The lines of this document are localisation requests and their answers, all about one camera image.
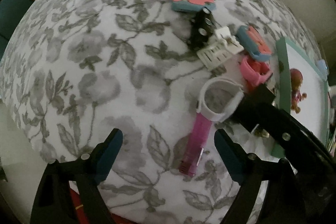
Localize rose gold harmonica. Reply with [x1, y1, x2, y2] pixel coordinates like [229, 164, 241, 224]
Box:
[252, 124, 270, 138]

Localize pink smartwatch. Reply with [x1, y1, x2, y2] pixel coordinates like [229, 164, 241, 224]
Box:
[239, 55, 273, 90]

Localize white smartwatch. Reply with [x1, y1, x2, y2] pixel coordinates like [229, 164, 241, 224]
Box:
[197, 77, 244, 122]

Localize red glue stick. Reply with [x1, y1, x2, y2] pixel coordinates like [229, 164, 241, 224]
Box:
[248, 60, 269, 75]

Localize doll with pink cap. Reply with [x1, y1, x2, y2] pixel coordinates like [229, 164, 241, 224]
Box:
[290, 68, 307, 114]

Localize pink transparent lighter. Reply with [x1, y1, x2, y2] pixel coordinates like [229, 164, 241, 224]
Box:
[179, 113, 212, 177]

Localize pink blue box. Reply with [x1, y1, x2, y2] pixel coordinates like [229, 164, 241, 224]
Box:
[171, 0, 216, 12]
[236, 26, 272, 62]

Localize white plastic plug holder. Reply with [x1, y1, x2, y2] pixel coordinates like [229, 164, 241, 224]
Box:
[197, 26, 244, 71]

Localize black toy car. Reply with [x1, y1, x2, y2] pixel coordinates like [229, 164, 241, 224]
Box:
[187, 7, 215, 51]

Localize teal white tray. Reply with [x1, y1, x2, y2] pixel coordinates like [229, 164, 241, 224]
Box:
[271, 37, 329, 145]

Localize white power strip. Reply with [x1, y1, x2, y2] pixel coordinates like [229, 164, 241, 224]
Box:
[316, 59, 329, 77]

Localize grey floral tablecloth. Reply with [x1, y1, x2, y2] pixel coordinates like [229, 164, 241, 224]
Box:
[1, 0, 321, 223]

